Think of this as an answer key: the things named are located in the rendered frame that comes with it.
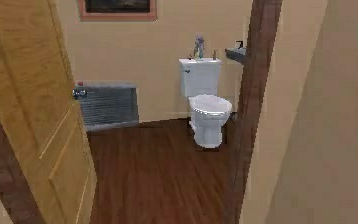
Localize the white toilet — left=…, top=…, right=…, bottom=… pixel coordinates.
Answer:
left=178, top=57, right=234, bottom=150

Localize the purple flower in vase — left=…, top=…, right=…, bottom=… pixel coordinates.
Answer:
left=193, top=34, right=206, bottom=61

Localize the grey slatted radiator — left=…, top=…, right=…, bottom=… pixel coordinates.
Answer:
left=74, top=80, right=140, bottom=132

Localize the light wooden room door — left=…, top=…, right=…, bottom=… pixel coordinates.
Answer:
left=0, top=0, right=98, bottom=224

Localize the dark brown door frame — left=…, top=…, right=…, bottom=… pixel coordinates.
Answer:
left=222, top=0, right=284, bottom=224

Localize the framed dark wall picture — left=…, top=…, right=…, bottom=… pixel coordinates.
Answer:
left=76, top=0, right=158, bottom=23

